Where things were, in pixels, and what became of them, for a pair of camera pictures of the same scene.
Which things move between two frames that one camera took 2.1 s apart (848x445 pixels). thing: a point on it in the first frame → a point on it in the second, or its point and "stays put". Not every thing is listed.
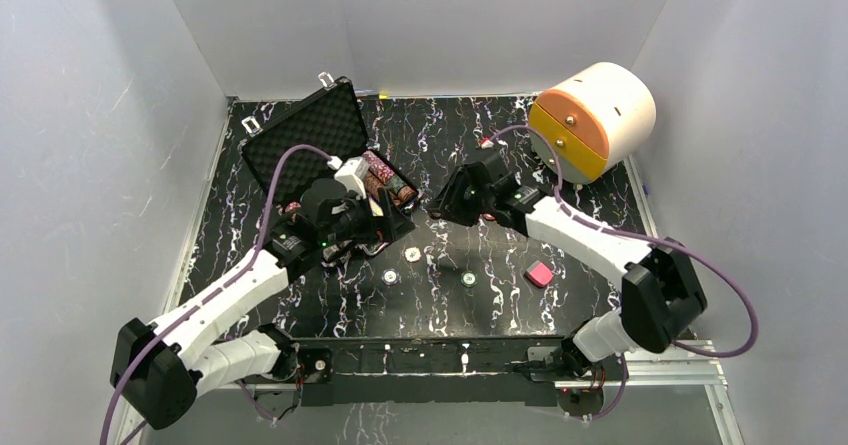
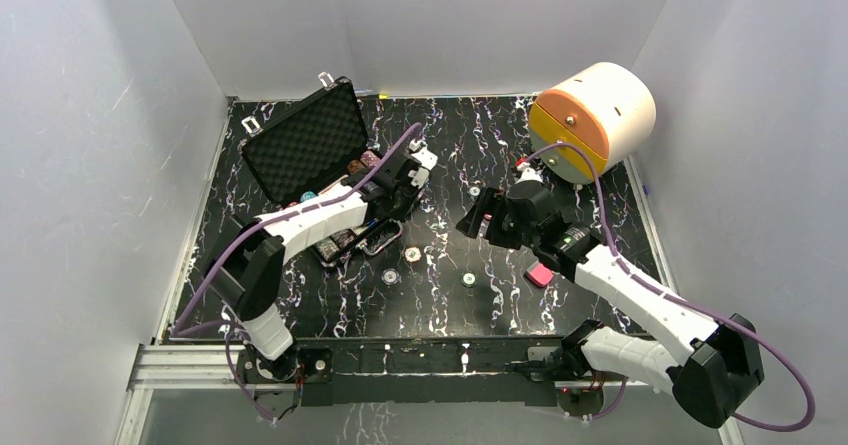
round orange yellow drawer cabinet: (602, 115) stays put
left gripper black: (385, 215) → (403, 181)
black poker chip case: (327, 120) stays put
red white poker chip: (413, 254) stays put
